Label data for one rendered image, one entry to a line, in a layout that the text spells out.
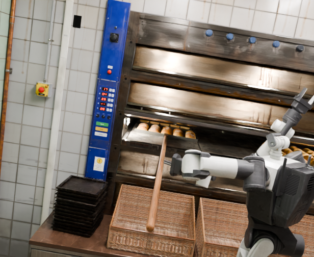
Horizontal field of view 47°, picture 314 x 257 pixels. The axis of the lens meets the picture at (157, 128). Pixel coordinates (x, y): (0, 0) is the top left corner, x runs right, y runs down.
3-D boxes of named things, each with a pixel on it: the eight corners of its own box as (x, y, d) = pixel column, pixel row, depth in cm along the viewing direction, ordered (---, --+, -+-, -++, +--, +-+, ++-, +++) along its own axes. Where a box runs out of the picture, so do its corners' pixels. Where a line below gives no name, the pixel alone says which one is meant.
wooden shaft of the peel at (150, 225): (153, 233, 128) (154, 226, 127) (145, 232, 128) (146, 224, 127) (166, 138, 296) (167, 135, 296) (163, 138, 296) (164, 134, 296)
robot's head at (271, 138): (288, 146, 176) (282, 131, 178) (280, 147, 170) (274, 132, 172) (277, 150, 180) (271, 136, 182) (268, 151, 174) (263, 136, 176)
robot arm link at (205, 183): (184, 180, 185) (203, 186, 179) (191, 160, 187) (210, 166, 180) (193, 183, 195) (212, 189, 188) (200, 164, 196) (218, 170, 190)
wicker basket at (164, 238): (115, 217, 274) (121, 182, 270) (188, 229, 274) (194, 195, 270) (104, 248, 226) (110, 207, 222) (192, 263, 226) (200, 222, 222)
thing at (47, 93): (37, 95, 262) (39, 81, 260) (51, 97, 262) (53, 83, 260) (34, 95, 255) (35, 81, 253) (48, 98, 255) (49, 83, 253)
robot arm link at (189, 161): (190, 182, 177) (174, 175, 160) (192, 161, 179) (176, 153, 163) (211, 182, 172) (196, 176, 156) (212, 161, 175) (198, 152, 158)
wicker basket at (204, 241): (192, 230, 273) (199, 196, 269) (264, 241, 274) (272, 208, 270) (199, 264, 226) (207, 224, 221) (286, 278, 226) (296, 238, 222)
